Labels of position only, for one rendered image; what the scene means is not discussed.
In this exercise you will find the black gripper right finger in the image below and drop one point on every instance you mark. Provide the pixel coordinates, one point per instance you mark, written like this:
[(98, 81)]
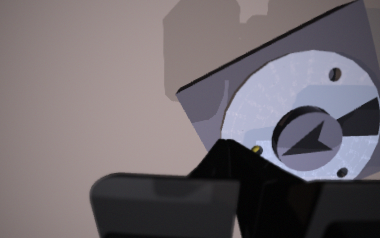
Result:
[(274, 203)]

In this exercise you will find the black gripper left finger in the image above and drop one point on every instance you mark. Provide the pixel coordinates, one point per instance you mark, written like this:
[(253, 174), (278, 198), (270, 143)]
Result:
[(170, 205)]

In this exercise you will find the pale blue round plate with center hole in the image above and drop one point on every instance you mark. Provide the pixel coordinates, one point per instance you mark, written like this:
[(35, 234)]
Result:
[(301, 79)]

